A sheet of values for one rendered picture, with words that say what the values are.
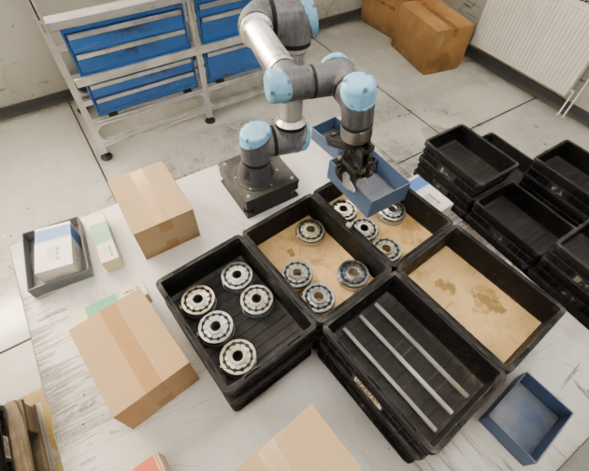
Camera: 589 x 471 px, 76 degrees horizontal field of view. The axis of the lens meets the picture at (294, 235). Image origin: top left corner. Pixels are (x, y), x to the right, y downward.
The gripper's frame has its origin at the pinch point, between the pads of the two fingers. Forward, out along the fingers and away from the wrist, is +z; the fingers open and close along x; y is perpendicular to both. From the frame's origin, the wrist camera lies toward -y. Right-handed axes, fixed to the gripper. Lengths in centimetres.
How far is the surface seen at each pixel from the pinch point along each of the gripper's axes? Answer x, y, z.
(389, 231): 14.6, 5.6, 31.2
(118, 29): -30, -193, 27
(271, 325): -38.9, 16.1, 23.6
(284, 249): -21.8, -6.2, 25.9
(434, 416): -14, 60, 27
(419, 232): 23.8, 11.3, 32.5
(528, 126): 228, -63, 146
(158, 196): -51, -48, 19
